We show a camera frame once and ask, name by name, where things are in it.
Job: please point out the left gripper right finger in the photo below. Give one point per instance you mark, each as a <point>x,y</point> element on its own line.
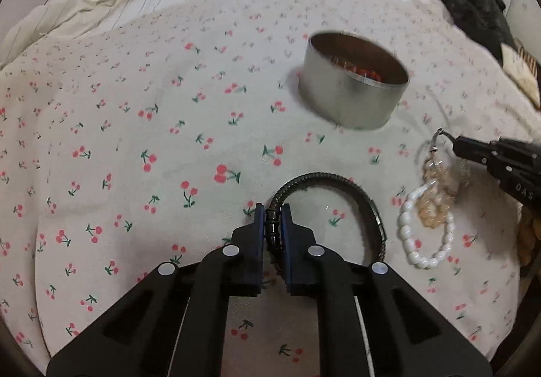
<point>371,322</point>

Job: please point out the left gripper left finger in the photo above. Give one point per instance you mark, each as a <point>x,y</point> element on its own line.
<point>172,323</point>

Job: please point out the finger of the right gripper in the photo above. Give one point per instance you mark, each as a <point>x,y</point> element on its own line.
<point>522,185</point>
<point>502,154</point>

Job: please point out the right hand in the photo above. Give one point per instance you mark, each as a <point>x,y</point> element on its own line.
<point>528,238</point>

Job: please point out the paper bag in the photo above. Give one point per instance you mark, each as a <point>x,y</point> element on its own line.
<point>519,66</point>

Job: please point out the black jacket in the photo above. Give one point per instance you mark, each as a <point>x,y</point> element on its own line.
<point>483,22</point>

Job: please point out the cherry print bed sheet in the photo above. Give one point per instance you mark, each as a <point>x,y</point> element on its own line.
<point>152,142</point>

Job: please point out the round silver metal tin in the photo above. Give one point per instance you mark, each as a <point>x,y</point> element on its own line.
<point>351,81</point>

